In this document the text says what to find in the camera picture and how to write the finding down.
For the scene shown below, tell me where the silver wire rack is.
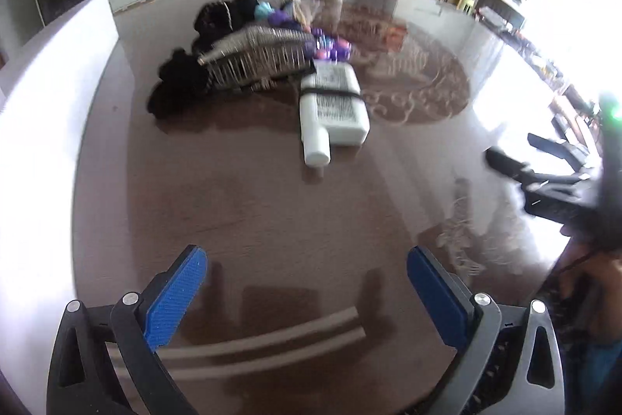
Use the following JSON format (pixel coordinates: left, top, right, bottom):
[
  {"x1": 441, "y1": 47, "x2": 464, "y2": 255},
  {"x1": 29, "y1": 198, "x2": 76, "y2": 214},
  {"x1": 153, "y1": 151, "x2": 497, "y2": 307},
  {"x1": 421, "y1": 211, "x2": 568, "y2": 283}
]
[{"x1": 197, "y1": 26, "x2": 319, "y2": 92}]

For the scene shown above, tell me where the white plastic bottle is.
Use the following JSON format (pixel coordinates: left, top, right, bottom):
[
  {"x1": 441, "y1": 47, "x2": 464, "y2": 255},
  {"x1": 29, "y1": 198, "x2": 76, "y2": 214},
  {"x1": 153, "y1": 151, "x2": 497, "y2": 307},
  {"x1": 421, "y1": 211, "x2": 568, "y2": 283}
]
[{"x1": 299, "y1": 60, "x2": 371, "y2": 167}]

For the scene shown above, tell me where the clear wrapped chopstick bundle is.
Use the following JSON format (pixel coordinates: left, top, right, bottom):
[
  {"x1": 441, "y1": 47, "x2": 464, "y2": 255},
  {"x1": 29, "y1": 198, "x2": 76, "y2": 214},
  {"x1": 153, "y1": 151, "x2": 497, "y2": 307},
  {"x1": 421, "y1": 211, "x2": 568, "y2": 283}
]
[{"x1": 272, "y1": 0, "x2": 321, "y2": 27}]

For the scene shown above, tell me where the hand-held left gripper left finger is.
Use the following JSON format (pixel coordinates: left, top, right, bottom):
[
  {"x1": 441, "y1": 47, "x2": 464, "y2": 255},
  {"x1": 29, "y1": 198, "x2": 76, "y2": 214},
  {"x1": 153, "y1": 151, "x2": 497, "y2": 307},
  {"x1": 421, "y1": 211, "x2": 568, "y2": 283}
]
[{"x1": 46, "y1": 244, "x2": 209, "y2": 415}]

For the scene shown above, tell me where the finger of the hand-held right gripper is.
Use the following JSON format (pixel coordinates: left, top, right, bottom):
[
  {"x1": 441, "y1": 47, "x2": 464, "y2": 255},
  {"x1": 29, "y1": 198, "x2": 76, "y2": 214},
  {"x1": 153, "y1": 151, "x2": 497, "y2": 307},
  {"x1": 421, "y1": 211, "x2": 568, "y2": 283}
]
[
  {"x1": 527, "y1": 132, "x2": 591, "y2": 166},
  {"x1": 485, "y1": 146, "x2": 536, "y2": 183}
]

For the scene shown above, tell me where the black scrunchie with white trim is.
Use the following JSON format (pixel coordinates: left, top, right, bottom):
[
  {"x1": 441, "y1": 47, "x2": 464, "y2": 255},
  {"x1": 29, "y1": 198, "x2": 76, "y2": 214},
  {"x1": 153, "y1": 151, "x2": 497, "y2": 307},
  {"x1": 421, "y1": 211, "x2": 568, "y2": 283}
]
[{"x1": 193, "y1": 0, "x2": 260, "y2": 41}]

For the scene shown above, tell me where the group of purple hair rollers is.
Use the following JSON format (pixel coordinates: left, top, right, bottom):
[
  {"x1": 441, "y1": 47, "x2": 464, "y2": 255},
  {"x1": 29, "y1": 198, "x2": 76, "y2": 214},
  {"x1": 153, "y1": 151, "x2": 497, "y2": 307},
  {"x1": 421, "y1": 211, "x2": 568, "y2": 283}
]
[{"x1": 269, "y1": 9, "x2": 351, "y2": 61}]

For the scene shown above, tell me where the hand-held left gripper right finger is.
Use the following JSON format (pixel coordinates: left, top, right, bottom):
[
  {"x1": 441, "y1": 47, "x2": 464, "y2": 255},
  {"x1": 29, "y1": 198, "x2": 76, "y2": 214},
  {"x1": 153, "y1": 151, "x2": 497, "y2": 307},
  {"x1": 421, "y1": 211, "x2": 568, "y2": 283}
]
[{"x1": 406, "y1": 245, "x2": 567, "y2": 415}]

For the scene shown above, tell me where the black velvet scrunchie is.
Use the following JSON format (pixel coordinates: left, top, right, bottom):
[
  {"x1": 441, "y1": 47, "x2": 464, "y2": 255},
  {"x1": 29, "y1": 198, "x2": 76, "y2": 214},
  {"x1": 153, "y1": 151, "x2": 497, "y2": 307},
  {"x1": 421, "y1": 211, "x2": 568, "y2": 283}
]
[{"x1": 147, "y1": 48, "x2": 215, "y2": 119}]

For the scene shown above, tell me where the person's right forearm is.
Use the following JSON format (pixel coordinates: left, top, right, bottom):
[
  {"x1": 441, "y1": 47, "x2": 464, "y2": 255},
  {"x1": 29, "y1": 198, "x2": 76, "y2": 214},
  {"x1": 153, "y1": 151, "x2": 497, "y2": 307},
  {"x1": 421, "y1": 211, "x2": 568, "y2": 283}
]
[{"x1": 556, "y1": 245, "x2": 622, "y2": 348}]

